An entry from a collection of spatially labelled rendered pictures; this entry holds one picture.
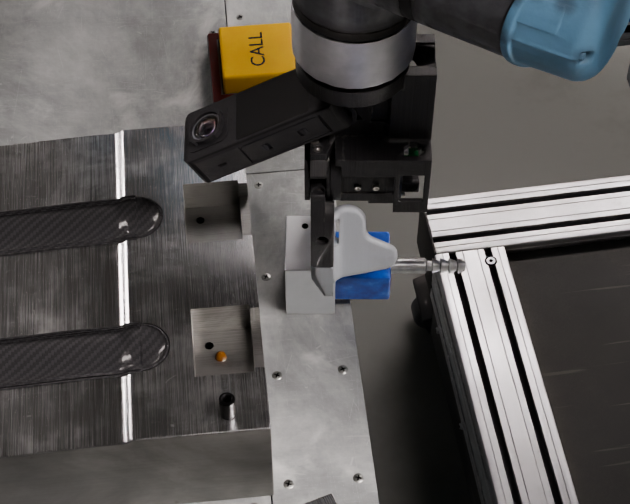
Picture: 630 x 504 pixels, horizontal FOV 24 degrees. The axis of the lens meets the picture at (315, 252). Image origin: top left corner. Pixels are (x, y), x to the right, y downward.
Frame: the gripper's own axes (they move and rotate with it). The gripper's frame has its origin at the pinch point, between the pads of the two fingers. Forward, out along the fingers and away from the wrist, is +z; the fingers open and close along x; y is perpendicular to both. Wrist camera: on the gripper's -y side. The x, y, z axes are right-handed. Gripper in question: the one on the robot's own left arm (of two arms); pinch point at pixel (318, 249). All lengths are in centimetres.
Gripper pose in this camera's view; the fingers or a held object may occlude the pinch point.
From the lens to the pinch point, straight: 104.8
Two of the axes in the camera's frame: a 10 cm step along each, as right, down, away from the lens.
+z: 0.0, 6.1, 8.0
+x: 0.1, -8.0, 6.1
